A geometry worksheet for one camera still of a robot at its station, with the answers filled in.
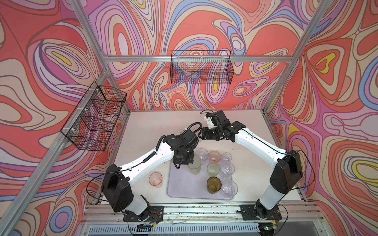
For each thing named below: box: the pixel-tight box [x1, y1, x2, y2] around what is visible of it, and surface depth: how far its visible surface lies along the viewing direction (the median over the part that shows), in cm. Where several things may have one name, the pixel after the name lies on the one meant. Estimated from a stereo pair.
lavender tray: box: [166, 159, 233, 201], surface depth 83 cm
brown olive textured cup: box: [206, 176, 222, 195], surface depth 78 cm
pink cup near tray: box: [148, 172, 163, 188], surface depth 82 cm
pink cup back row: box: [208, 150, 222, 165], surface depth 90 cm
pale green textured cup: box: [206, 162, 221, 177], surface depth 85 cm
